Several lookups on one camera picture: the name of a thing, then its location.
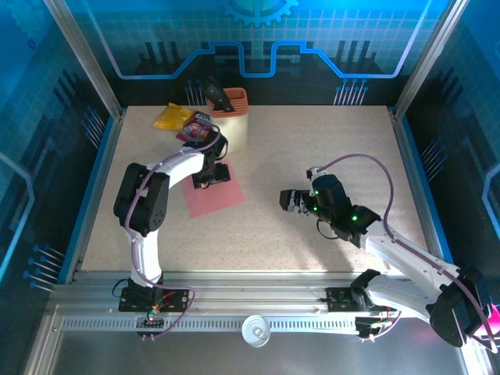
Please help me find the cream knife block orange top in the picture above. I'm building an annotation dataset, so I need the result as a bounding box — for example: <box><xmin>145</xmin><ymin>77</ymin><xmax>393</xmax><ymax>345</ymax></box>
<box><xmin>209</xmin><ymin>87</ymin><xmax>250</xmax><ymax>154</ymax></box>

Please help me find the white round lid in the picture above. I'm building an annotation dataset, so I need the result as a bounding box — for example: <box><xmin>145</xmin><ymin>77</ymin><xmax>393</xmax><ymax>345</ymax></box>
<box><xmin>241</xmin><ymin>314</ymin><xmax>272</xmax><ymax>348</ymax></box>

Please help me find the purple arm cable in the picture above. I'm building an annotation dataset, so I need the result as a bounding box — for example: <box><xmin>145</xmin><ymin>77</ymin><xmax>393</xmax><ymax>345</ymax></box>
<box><xmin>123</xmin><ymin>130</ymin><xmax>231</xmax><ymax>341</ymax></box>
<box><xmin>316</xmin><ymin>153</ymin><xmax>494</xmax><ymax>343</ymax></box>

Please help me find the black handled knife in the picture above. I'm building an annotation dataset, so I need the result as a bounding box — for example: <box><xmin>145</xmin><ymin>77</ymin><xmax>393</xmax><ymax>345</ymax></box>
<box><xmin>201</xmin><ymin>76</ymin><xmax>236</xmax><ymax>117</ymax></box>

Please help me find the magenta plastic stand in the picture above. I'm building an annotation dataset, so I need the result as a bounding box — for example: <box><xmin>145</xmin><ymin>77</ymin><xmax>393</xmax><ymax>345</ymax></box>
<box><xmin>466</xmin><ymin>302</ymin><xmax>500</xmax><ymax>341</ymax></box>

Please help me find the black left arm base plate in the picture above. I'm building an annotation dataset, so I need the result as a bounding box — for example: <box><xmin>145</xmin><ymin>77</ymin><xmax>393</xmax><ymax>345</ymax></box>
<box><xmin>118</xmin><ymin>287</ymin><xmax>195</xmax><ymax>313</ymax></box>

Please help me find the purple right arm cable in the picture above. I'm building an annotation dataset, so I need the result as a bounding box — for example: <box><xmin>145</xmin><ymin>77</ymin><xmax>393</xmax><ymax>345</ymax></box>
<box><xmin>316</xmin><ymin>153</ymin><xmax>494</xmax><ymax>343</ymax></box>

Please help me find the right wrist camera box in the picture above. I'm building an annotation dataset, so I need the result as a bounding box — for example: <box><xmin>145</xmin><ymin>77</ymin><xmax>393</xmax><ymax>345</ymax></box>
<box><xmin>305</xmin><ymin>166</ymin><xmax>323</xmax><ymax>196</ymax></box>

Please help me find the purple snack bag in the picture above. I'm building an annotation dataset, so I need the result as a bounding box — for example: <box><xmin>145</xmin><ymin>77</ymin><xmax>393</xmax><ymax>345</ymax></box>
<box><xmin>174</xmin><ymin>110</ymin><xmax>215</xmax><ymax>144</ymax></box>

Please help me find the grey slotted cable duct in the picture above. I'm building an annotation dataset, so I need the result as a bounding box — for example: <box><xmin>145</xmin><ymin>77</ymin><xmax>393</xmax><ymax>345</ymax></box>
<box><xmin>60</xmin><ymin>315</ymin><xmax>363</xmax><ymax>334</ymax></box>

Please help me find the aluminium frame post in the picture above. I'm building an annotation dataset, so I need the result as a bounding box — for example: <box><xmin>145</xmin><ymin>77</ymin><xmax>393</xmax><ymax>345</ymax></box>
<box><xmin>42</xmin><ymin>0</ymin><xmax>126</xmax><ymax>118</ymax></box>
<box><xmin>394</xmin><ymin>0</ymin><xmax>470</xmax><ymax>113</ymax></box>

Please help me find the aluminium front frame rail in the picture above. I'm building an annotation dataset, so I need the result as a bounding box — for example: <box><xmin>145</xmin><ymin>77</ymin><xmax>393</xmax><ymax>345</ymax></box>
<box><xmin>50</xmin><ymin>269</ymin><xmax>468</xmax><ymax>317</ymax></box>

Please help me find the aluminium side rail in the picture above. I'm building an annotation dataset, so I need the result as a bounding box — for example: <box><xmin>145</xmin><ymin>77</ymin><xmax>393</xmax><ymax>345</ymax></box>
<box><xmin>388</xmin><ymin>107</ymin><xmax>458</xmax><ymax>284</ymax></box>
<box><xmin>64</xmin><ymin>109</ymin><xmax>126</xmax><ymax>284</ymax></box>

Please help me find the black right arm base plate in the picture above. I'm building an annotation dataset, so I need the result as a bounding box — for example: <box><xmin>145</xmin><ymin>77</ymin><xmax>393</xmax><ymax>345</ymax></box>
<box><xmin>326</xmin><ymin>287</ymin><xmax>398</xmax><ymax>313</ymax></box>

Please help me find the yellow snack bag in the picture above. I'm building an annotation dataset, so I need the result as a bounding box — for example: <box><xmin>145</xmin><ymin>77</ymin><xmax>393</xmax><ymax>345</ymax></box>
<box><xmin>151</xmin><ymin>102</ymin><xmax>196</xmax><ymax>132</ymax></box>

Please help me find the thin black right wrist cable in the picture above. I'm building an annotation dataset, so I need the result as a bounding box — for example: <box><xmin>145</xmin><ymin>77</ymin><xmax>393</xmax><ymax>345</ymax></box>
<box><xmin>315</xmin><ymin>217</ymin><xmax>341</xmax><ymax>241</ymax></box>

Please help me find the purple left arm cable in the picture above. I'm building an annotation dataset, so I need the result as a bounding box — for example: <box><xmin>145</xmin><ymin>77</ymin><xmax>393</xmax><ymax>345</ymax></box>
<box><xmin>123</xmin><ymin>130</ymin><xmax>231</xmax><ymax>341</ymax></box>

